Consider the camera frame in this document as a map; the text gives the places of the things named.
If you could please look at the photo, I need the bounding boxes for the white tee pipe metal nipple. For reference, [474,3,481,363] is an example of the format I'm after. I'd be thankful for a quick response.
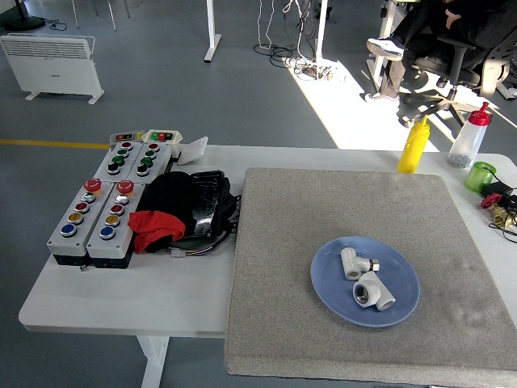
[340,247,381,281]

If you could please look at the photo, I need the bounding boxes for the white tee pipe threaded socket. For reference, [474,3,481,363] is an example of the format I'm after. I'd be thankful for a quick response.
[352,271,397,313]

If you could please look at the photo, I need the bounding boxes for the blue plate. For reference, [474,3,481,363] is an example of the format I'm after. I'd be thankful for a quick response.
[309,235,421,328]

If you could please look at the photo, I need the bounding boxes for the black plastic tray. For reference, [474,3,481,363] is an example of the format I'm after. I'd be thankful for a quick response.
[181,169,243,243]

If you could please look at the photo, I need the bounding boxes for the grey-brown table mat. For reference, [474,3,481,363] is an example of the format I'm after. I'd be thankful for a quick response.
[224,167,517,388]

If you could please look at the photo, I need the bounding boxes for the white plastic tray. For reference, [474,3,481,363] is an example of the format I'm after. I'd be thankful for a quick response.
[176,136,210,167]

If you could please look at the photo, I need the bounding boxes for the black cloth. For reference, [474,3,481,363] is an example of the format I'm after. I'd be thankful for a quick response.
[135,171,199,254]

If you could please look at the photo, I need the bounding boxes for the three-button control box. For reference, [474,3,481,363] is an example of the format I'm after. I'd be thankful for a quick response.
[95,140,145,183]
[123,141,173,185]

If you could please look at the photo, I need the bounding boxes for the red cloth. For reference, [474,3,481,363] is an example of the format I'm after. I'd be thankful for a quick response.
[128,209,187,255]

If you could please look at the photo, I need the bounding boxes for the five-button control box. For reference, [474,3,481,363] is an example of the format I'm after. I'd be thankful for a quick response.
[46,177,114,267]
[86,179,146,270]

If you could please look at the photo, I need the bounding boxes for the white desk leg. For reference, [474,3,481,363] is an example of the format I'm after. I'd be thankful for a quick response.
[367,0,399,94]
[203,0,223,63]
[313,0,330,65]

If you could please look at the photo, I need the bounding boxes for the yellow squeeze bottle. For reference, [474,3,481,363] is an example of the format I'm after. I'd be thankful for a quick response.
[397,114,432,175]

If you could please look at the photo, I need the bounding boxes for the white table leg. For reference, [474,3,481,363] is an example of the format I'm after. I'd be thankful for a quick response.
[137,335,170,388]

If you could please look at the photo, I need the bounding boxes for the clear squeeze bottle red cap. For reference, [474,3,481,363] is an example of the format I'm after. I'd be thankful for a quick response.
[447,101,493,169]

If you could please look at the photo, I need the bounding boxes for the green translucent cup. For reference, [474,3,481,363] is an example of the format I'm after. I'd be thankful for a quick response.
[464,161,498,193]

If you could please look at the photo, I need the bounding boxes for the metal chair legs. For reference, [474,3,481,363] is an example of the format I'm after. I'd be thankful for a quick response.
[70,0,132,32]

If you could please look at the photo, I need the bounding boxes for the black office chair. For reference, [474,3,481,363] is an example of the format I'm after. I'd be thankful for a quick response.
[397,32,512,129]

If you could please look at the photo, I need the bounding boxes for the seated person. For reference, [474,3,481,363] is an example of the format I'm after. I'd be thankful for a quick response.
[365,0,517,104]

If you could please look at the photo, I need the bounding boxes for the black power adapter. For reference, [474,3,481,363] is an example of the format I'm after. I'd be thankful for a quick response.
[482,180,517,203]

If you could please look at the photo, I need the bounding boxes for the white panel heater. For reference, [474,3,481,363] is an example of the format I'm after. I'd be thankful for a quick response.
[0,34,105,106]

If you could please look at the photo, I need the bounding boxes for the black fan base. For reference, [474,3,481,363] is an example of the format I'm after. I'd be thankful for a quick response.
[2,0,46,32]

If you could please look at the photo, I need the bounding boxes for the white green-red switch box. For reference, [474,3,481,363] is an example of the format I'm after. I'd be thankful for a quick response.
[143,129,187,158]

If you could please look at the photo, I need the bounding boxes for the wire bundle white connector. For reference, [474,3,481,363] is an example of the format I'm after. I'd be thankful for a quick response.
[169,232,233,259]

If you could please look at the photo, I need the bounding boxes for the floor cable tangle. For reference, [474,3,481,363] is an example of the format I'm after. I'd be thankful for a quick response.
[253,0,348,82]

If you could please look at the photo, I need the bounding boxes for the small grey switch box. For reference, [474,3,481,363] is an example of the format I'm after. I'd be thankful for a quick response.
[109,132,145,146]

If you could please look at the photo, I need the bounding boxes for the brass valve red handle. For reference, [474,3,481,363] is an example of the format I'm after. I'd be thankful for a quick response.
[480,193,517,227]

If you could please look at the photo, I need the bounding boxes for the black cord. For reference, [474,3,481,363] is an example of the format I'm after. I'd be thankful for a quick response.
[488,220,517,243]

